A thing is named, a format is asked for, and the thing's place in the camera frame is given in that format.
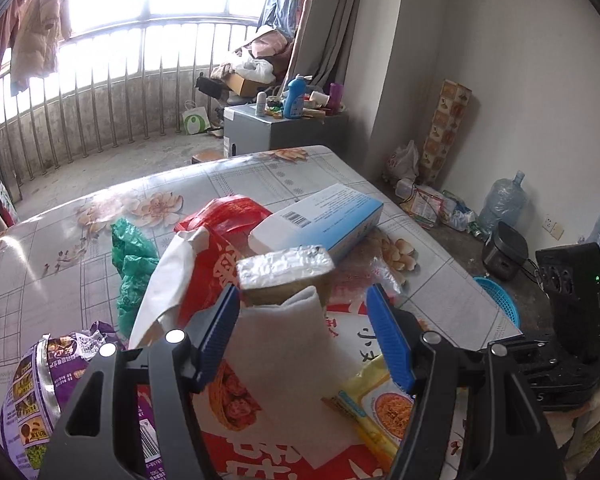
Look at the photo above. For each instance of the purple snack bag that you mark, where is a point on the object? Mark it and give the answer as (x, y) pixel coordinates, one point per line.
(30, 400)

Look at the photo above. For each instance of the small wooden stool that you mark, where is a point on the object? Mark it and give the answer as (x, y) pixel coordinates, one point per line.
(207, 156)

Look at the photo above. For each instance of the beige hanging jacket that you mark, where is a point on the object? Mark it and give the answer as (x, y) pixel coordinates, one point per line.
(40, 30)

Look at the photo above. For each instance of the yellow noodle packet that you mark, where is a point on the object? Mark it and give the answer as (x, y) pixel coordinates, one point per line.
(380, 410)

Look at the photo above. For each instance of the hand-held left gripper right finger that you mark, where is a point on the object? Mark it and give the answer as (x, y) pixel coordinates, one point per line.
(387, 335)

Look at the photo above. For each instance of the blue detergent bottle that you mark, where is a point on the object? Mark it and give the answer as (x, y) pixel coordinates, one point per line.
(295, 102)

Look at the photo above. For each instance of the clear plastic wrapper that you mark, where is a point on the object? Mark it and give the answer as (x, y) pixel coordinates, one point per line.
(380, 270)

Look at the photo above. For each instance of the tall patterned box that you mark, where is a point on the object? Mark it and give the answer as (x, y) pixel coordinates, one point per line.
(445, 130)

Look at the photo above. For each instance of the wall socket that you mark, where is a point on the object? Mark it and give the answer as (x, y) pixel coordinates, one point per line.
(553, 227)

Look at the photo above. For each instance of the floral tablecloth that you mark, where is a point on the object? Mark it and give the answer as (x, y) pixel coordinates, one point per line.
(55, 285)

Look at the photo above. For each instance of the grey curtain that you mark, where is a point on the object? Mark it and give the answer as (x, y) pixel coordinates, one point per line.
(330, 25)

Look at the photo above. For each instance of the silver foil packet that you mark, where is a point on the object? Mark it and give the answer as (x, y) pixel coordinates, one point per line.
(285, 270)

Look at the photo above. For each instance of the blue hanging clothes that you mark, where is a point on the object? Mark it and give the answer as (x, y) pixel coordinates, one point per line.
(282, 0)

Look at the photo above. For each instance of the red plastic bag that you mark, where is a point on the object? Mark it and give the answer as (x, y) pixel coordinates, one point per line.
(225, 220)

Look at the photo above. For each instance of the white and green paper bag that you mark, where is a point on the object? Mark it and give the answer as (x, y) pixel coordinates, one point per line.
(196, 122)

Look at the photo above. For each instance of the cardboard box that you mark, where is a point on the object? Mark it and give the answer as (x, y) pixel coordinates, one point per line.
(245, 82)

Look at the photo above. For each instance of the red and white printed bag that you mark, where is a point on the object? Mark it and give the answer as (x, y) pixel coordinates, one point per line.
(350, 330)

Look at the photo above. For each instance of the crumpled plastic wrappers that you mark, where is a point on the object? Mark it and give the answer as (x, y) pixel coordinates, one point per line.
(460, 212)

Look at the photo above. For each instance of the colourful snack packet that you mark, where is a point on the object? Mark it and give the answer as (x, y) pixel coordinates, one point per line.
(422, 207)

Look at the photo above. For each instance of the blue plastic basket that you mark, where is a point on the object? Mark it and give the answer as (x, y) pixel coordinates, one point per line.
(502, 300)

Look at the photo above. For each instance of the black bag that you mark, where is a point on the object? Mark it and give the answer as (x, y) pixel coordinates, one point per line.
(210, 87)

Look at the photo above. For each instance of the pink hanging garment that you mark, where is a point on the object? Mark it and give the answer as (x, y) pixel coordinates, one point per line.
(5, 35)

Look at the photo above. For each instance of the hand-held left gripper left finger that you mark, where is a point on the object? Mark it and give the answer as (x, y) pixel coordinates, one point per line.
(220, 325)

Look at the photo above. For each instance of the blue and white box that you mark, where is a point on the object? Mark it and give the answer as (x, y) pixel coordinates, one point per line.
(325, 215)

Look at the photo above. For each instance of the white paper cup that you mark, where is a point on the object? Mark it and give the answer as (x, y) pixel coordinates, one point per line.
(320, 99)

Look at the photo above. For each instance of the small white bottle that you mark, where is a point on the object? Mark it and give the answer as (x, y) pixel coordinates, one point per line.
(262, 104)

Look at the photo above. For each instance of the metal balcony railing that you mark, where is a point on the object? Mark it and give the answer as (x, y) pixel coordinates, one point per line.
(105, 85)

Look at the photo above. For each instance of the white plastic bag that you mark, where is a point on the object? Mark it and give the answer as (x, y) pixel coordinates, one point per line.
(402, 162)

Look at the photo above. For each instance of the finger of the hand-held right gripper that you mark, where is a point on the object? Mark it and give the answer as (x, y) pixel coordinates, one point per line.
(532, 346)

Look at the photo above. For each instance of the pile of clothes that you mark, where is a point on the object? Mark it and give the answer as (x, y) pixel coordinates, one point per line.
(265, 45)

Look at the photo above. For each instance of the grey cabinet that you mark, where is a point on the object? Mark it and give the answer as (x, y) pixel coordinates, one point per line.
(280, 132)

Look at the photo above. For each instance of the green plastic bag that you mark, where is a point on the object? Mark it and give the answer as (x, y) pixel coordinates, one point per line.
(132, 265)

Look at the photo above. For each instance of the person's fuzzy clothing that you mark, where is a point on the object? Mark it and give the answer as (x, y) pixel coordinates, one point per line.
(585, 440)

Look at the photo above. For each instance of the white paper wrapper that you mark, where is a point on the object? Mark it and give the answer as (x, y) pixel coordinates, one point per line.
(165, 280)

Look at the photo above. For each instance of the purple cup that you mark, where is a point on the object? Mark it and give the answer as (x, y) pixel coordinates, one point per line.
(335, 96)

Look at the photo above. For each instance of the black rice cooker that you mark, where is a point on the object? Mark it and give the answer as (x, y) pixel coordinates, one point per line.
(505, 250)

